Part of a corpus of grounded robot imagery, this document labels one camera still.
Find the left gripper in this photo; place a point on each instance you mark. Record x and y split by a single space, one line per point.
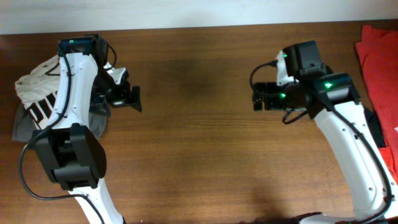
124 95

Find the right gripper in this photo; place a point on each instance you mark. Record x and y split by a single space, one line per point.
270 89

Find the white polo shirt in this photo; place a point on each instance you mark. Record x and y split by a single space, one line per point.
38 91

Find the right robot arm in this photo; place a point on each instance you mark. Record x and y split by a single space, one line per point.
305 86

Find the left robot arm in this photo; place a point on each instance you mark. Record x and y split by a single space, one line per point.
68 151

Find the black garment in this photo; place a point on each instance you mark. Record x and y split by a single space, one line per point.
374 126

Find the red garment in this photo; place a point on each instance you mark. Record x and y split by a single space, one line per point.
377 52

